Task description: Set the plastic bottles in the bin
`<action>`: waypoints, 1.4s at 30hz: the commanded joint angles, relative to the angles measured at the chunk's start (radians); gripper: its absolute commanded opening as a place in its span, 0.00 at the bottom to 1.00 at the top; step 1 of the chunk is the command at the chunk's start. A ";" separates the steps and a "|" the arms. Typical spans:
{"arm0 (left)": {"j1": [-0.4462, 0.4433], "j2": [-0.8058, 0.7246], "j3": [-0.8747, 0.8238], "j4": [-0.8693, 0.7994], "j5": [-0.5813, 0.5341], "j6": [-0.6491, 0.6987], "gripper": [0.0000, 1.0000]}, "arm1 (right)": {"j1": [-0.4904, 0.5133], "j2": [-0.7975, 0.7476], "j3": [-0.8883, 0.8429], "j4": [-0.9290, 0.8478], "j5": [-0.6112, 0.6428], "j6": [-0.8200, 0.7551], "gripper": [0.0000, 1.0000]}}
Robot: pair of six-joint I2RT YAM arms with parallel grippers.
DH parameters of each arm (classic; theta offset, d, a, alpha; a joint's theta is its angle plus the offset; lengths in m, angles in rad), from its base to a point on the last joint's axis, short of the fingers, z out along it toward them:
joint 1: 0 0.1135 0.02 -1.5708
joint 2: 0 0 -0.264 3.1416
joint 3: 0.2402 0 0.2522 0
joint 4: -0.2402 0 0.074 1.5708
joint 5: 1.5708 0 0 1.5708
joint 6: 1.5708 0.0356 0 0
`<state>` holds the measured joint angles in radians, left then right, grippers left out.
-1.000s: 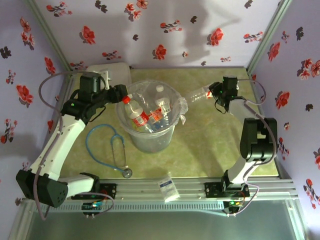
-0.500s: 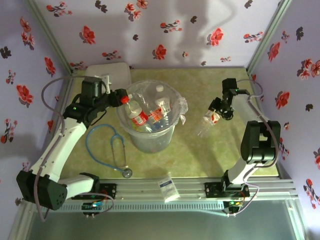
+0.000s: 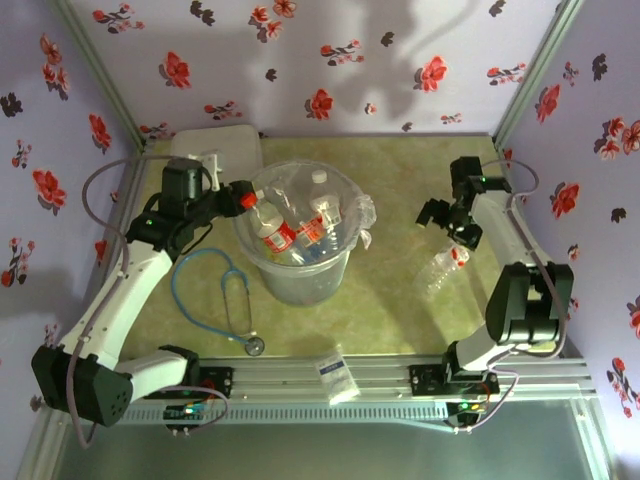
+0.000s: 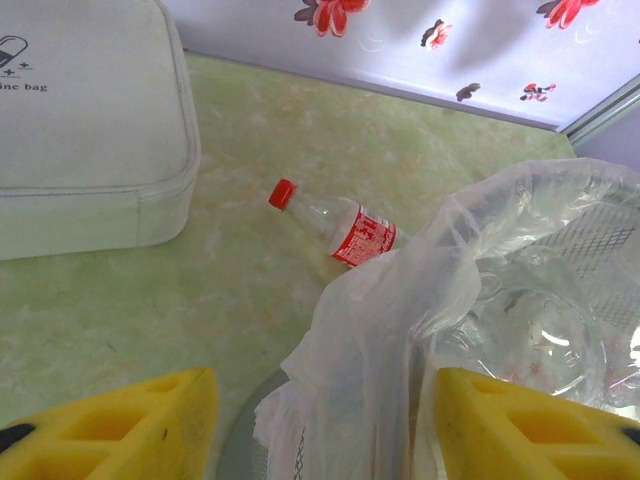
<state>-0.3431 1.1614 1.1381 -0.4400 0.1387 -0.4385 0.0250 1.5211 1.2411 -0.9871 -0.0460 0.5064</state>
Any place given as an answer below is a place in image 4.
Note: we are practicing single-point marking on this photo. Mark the clear plastic bin liner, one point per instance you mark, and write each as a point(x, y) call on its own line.
point(380, 325)

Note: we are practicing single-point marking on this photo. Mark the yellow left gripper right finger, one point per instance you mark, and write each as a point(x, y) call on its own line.
point(525, 430)

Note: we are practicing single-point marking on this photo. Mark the red label cola bottle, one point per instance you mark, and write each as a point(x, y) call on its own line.
point(362, 237)

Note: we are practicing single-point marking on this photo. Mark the white medicine bag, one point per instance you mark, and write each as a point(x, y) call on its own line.
point(90, 125)

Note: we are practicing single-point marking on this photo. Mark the aluminium frame post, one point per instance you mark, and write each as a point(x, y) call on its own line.
point(605, 115)

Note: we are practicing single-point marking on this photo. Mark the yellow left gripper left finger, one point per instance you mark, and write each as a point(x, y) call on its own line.
point(125, 430)

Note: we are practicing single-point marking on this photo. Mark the clear unlabelled plastic bottle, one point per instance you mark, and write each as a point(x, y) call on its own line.
point(540, 330)

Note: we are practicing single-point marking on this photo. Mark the grey mesh waste bin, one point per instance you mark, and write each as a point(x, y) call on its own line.
point(605, 240)

